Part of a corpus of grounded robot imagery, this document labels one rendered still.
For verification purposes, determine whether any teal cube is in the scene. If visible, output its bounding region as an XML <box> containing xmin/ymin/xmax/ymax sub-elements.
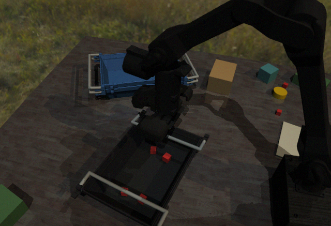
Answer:
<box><xmin>257</xmin><ymin>63</ymin><xmax>279</xmax><ymax>84</ymax></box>

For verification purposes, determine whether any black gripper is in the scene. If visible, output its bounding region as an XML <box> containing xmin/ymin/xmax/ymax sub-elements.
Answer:
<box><xmin>137</xmin><ymin>84</ymin><xmax>193</xmax><ymax>142</ymax></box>

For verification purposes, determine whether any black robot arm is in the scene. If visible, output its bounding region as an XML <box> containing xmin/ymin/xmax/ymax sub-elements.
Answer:
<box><xmin>122</xmin><ymin>0</ymin><xmax>331</xmax><ymax>197</ymax></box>

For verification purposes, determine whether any yellow short cylinder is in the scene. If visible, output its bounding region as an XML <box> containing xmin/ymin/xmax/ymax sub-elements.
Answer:
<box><xmin>273</xmin><ymin>87</ymin><xmax>288</xmax><ymax>99</ymax></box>

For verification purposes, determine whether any green rectangular block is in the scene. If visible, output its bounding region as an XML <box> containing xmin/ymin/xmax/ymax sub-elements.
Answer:
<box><xmin>0</xmin><ymin>184</ymin><xmax>28</xmax><ymax>226</ymax></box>
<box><xmin>292</xmin><ymin>73</ymin><xmax>331</xmax><ymax>88</ymax></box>

